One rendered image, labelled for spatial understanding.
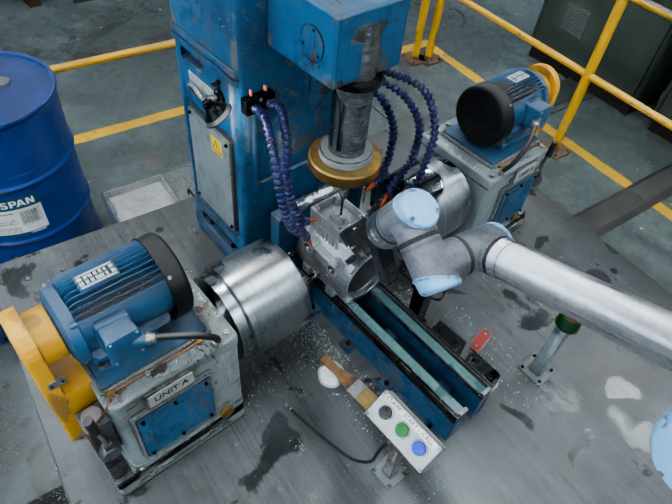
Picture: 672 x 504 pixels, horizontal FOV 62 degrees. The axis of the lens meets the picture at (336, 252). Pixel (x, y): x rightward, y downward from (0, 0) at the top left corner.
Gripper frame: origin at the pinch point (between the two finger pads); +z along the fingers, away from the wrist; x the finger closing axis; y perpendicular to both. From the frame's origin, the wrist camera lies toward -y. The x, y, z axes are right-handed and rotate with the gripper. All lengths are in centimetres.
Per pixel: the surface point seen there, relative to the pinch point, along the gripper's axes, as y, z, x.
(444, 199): 1.6, -3.4, -34.9
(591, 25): 59, 109, -334
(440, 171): 9.1, -2.9, -39.5
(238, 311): 3.2, -2.6, 32.8
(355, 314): -13.0, 11.4, 0.5
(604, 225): -56, 91, -208
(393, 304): -16.5, 10.5, -11.1
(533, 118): 8, -17, -67
